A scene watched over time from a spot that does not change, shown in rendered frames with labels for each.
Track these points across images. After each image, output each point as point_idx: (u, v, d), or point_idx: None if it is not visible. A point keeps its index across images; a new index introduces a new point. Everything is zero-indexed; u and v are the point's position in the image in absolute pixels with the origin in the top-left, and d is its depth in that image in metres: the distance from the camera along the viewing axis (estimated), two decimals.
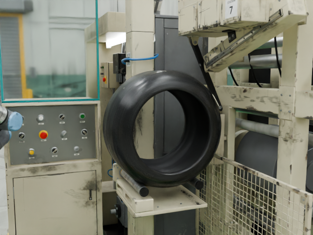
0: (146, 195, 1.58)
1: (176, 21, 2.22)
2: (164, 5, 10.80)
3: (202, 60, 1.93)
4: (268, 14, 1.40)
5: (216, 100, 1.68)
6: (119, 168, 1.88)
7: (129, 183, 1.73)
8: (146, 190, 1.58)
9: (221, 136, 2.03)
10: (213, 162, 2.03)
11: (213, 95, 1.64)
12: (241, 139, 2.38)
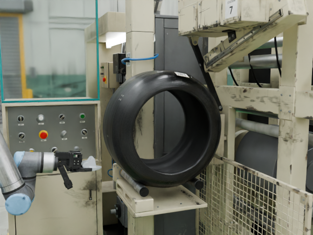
0: (147, 189, 1.58)
1: (176, 21, 2.22)
2: (164, 5, 10.80)
3: (202, 60, 1.93)
4: (268, 14, 1.40)
5: (182, 73, 1.60)
6: (119, 168, 1.88)
7: None
8: (142, 190, 1.57)
9: (221, 136, 2.03)
10: (213, 162, 2.03)
11: (176, 74, 1.57)
12: (241, 139, 2.38)
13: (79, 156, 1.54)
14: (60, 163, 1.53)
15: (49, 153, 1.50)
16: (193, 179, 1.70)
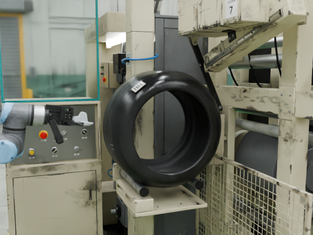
0: (141, 190, 1.57)
1: (176, 21, 2.22)
2: (164, 5, 10.80)
3: (202, 60, 1.93)
4: (268, 14, 1.40)
5: (137, 84, 1.53)
6: (119, 168, 1.88)
7: None
8: (142, 195, 1.57)
9: (221, 136, 2.03)
10: (213, 162, 2.03)
11: (133, 91, 1.51)
12: (241, 139, 2.38)
13: (71, 109, 1.50)
14: (51, 116, 1.49)
15: (39, 105, 1.46)
16: (194, 187, 1.71)
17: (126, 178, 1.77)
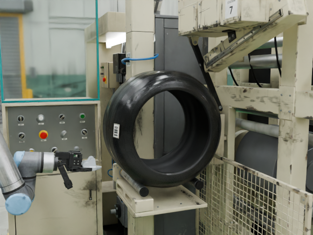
0: (145, 196, 1.58)
1: (176, 21, 2.22)
2: (164, 5, 10.80)
3: (202, 60, 1.93)
4: (268, 14, 1.40)
5: (113, 128, 1.52)
6: (119, 168, 1.88)
7: (129, 183, 1.73)
8: (147, 191, 1.58)
9: (221, 136, 2.03)
10: (213, 162, 2.03)
11: (117, 137, 1.50)
12: (241, 139, 2.38)
13: (79, 156, 1.54)
14: (60, 163, 1.53)
15: (49, 153, 1.50)
16: None
17: None
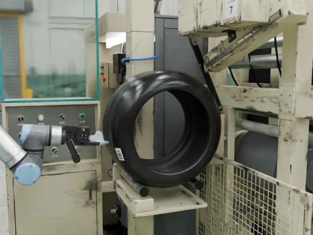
0: (148, 193, 1.58)
1: (176, 21, 2.22)
2: (164, 5, 10.80)
3: (202, 60, 1.93)
4: (268, 14, 1.40)
5: (116, 152, 1.53)
6: (119, 168, 1.88)
7: None
8: (145, 189, 1.57)
9: (221, 136, 2.03)
10: (213, 162, 2.03)
11: (122, 160, 1.53)
12: (241, 139, 2.38)
13: (86, 130, 1.53)
14: (68, 136, 1.53)
15: (57, 126, 1.50)
16: (196, 178, 1.71)
17: None
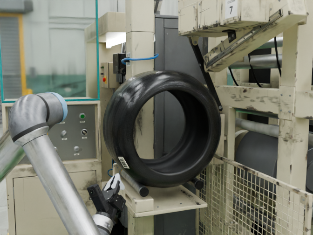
0: (141, 195, 1.57)
1: (176, 21, 2.22)
2: (164, 5, 10.80)
3: (202, 60, 1.93)
4: (268, 14, 1.40)
5: (120, 161, 1.55)
6: (119, 168, 1.88)
7: (130, 177, 1.73)
8: (146, 194, 1.58)
9: (221, 136, 2.03)
10: (213, 162, 2.03)
11: (127, 168, 1.54)
12: (241, 139, 2.38)
13: None
14: None
15: None
16: None
17: None
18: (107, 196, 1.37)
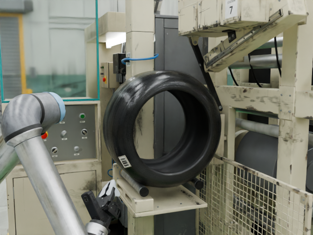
0: (141, 195, 1.57)
1: (176, 21, 2.22)
2: (164, 5, 10.80)
3: (202, 60, 1.93)
4: (268, 14, 1.40)
5: (120, 161, 1.55)
6: (119, 168, 1.88)
7: (130, 177, 1.73)
8: (146, 194, 1.58)
9: (221, 136, 2.03)
10: (213, 162, 2.03)
11: (129, 167, 1.54)
12: (241, 139, 2.38)
13: None
14: None
15: None
16: None
17: None
18: (102, 203, 1.34)
